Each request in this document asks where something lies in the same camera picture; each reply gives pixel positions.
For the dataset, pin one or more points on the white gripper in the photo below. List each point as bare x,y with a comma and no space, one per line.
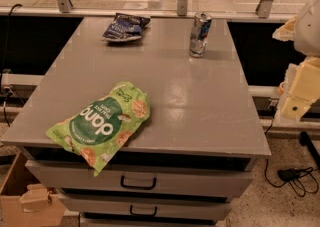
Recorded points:
309,31

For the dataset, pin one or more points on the redbull can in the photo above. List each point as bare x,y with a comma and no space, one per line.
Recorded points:
199,33

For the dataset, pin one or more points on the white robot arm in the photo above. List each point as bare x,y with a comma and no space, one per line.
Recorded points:
307,30

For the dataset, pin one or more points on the blue chip bag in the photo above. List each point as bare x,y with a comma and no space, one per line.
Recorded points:
126,27

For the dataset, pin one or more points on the green rice chip bag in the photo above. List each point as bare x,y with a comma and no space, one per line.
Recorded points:
101,129

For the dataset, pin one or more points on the orange tape roll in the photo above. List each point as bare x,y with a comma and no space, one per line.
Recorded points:
281,87

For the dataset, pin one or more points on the grey drawer cabinet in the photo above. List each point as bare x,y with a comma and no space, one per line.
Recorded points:
200,142

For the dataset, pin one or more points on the cardboard box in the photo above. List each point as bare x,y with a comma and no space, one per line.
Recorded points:
25,202

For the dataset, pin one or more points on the black power adapter with cable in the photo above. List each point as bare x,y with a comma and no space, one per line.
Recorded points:
293,177

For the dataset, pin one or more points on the drawer black handle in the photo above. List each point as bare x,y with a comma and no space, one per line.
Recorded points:
138,184
143,211

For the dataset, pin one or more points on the top drawer black handle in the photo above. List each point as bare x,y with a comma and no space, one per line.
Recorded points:
138,184

